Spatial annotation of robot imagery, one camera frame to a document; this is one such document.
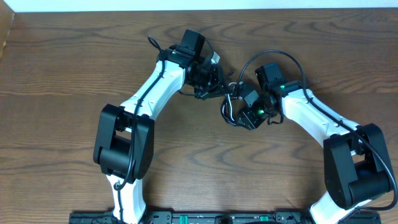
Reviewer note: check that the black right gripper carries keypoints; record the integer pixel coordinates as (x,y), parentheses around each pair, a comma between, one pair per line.
(250,121)

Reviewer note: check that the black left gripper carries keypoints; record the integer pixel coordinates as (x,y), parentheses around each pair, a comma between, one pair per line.
(214,82)

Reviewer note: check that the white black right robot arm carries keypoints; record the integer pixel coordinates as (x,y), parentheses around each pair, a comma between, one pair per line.
(357,166)

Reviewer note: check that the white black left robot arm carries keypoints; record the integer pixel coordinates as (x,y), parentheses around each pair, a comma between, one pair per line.
(124,145)

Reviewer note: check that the cardboard box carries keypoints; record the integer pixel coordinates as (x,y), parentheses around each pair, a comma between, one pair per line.
(7,17)

